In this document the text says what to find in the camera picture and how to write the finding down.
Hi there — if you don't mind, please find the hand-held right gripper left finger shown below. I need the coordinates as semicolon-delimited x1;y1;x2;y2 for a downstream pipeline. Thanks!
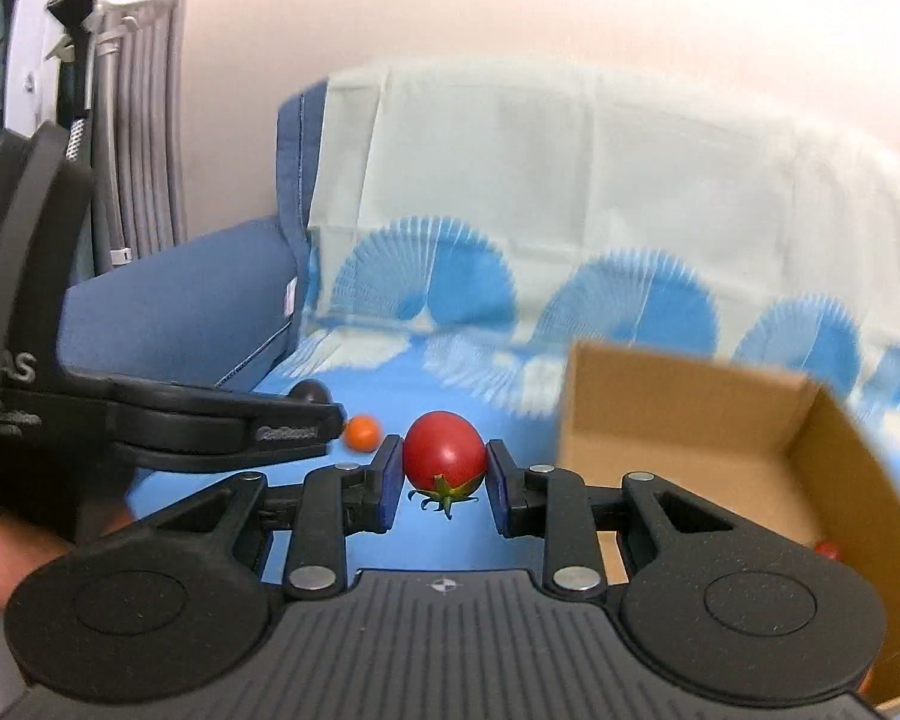
131;433;406;602

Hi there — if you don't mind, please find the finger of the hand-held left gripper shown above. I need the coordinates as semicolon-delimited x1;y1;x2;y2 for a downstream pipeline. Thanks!
62;367;347;452
111;438;331;475

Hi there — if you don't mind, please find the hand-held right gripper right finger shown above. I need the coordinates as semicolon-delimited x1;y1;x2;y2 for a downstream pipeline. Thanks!
486;439;796;602

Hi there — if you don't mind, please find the small orange tomato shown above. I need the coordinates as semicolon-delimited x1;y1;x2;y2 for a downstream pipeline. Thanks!
344;415;381;452

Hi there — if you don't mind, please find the red tomato with green stem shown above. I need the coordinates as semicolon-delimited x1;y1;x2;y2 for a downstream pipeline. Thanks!
402;410;488;520

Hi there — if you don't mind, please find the brown cardboard box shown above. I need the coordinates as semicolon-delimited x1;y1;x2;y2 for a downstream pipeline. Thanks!
559;341;900;720

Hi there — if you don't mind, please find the person's left hand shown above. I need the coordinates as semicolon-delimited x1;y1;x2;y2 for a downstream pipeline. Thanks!
0;506;134;610

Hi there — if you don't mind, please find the blue sofa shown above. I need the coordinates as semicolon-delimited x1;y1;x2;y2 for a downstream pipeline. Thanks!
60;82;331;392

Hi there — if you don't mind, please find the grey curtain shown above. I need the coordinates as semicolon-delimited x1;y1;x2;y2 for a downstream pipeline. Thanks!
90;0;190;272

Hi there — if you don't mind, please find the blue fan-print cloth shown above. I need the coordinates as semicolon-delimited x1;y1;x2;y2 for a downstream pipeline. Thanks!
124;60;900;586

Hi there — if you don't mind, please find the white window frame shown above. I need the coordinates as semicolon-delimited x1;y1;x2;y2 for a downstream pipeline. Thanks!
0;0;72;143

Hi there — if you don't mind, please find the white curtain bracket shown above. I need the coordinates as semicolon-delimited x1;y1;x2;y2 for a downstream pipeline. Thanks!
45;0;193;62

